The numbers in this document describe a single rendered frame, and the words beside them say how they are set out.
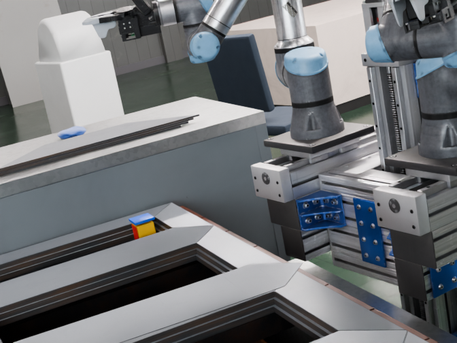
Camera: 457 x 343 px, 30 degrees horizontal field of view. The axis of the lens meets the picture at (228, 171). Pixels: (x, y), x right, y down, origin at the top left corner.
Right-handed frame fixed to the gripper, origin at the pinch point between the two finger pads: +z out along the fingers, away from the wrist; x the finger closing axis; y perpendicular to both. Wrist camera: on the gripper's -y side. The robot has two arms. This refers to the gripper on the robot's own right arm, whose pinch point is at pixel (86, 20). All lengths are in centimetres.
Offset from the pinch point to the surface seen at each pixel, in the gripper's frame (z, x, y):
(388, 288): -99, 83, 159
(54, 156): 19.5, 12.7, 41.1
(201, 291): -14, -71, 51
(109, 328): 6, -79, 50
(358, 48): -203, 476, 161
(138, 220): -2, -16, 55
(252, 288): -25, -76, 50
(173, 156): -16, 12, 49
